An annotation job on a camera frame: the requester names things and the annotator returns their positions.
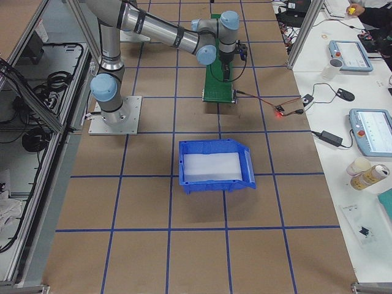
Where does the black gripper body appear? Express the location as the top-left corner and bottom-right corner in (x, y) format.
(219, 52), (234, 80)

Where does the green conveyor belt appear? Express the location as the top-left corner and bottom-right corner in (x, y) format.
(195, 10), (239, 103)

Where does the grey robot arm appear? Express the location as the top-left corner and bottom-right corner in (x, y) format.
(86, 1), (246, 124)

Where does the sensor module with red LED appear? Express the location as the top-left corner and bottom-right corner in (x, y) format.
(274, 105), (284, 118)

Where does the red black sensor wire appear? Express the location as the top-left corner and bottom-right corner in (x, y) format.
(233, 89), (304, 118)

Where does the blue teach pendant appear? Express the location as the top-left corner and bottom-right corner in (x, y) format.
(349, 108), (391, 157)
(328, 40), (373, 72)

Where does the black power adapter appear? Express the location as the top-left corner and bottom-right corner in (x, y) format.
(311, 130), (353, 149)

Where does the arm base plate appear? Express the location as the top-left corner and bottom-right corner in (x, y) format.
(88, 96), (142, 135)

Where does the blue plastic bin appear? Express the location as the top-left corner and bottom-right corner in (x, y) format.
(178, 138), (256, 194)

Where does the white mug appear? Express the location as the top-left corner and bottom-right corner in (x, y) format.
(321, 58), (344, 80)

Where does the aluminium frame post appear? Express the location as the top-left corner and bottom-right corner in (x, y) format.
(287, 0), (325, 70)

